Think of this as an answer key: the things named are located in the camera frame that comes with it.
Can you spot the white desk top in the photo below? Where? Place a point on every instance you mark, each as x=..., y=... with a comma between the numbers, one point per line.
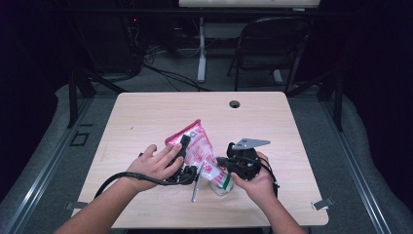
x=250, y=3

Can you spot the metal floor rail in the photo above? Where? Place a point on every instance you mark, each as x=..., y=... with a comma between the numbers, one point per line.
x=42, y=177
x=354, y=169

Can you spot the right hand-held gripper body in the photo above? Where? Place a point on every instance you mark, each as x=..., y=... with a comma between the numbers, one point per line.
x=246, y=162

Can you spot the grey tape tab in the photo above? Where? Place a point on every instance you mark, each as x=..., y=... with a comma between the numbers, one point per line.
x=322, y=204
x=74, y=205

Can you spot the person's left hand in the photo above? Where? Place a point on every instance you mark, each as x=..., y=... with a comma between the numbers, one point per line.
x=152, y=169

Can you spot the black metal stand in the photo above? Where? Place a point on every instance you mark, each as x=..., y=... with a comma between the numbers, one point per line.
x=73, y=97
x=338, y=104

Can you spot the pink and white plastic pouch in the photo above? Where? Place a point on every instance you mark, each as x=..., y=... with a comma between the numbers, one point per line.
x=198, y=146

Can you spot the person's right hand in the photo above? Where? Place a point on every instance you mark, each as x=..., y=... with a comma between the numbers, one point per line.
x=259, y=187

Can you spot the black folding chair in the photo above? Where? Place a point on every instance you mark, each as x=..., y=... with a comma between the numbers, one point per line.
x=269, y=39

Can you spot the dark equipment with red light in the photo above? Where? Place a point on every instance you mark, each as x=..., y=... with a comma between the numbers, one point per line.
x=110, y=45

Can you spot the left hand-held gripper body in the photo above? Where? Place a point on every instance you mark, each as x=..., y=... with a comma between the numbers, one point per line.
x=185, y=175

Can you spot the white desk leg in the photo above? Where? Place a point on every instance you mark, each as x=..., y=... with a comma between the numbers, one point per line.
x=202, y=48
x=278, y=77

